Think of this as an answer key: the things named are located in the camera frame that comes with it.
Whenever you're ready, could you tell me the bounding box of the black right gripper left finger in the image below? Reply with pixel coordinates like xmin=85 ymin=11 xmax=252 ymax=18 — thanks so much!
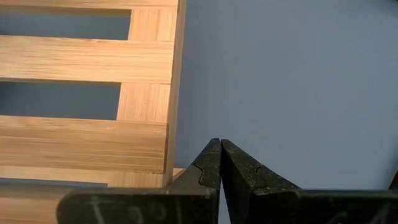
xmin=57 ymin=138 xmax=222 ymax=224

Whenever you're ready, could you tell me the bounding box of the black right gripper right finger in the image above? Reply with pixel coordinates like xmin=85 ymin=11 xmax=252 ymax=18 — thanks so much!
xmin=221 ymin=139 xmax=398 ymax=224

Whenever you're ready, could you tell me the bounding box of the wooden slatted shelf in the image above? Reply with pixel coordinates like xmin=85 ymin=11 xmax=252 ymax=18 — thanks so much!
xmin=0 ymin=0 xmax=187 ymax=224

